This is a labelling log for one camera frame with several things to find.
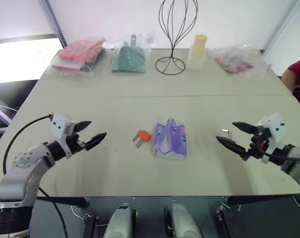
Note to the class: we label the grey wall pillar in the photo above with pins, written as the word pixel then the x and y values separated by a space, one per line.
pixel 280 24

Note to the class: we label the black table leg bracket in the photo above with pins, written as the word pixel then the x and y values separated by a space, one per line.
pixel 223 220
pixel 90 226

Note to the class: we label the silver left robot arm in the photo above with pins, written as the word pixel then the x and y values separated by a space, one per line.
pixel 23 173

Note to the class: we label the small metal hex key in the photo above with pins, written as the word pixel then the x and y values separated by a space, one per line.
pixel 229 135

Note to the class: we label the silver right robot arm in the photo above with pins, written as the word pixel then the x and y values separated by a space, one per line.
pixel 296 168

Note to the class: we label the orange plug connector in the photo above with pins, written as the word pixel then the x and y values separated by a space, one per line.
pixel 145 136

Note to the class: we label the silver rounded robot leg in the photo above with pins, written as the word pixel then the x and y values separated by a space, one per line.
pixel 121 223
pixel 182 220

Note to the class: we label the grey window frame post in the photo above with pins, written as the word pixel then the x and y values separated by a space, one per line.
pixel 53 22

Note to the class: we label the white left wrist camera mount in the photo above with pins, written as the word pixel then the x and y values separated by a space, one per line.
pixel 59 124

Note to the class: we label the person in red shirt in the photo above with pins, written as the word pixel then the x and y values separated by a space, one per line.
pixel 299 74

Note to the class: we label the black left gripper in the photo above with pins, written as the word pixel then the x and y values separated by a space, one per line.
pixel 74 145

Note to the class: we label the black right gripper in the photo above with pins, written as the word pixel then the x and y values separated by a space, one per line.
pixel 257 151

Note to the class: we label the green dustpan in plastic bag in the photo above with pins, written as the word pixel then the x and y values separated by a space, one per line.
pixel 129 59

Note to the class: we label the purple tissue pack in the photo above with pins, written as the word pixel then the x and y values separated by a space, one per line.
pixel 170 140

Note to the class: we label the white bottle with yellow top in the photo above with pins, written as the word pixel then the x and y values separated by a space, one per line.
pixel 197 53

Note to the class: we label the plastic bag with red items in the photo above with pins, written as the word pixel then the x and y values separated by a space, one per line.
pixel 78 55

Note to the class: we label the clear bag with red packets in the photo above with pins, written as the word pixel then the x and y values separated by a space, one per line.
pixel 235 62

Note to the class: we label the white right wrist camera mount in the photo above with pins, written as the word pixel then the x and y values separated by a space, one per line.
pixel 276 129

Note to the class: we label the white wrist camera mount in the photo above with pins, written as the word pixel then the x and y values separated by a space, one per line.
pixel 59 124
pixel 276 129

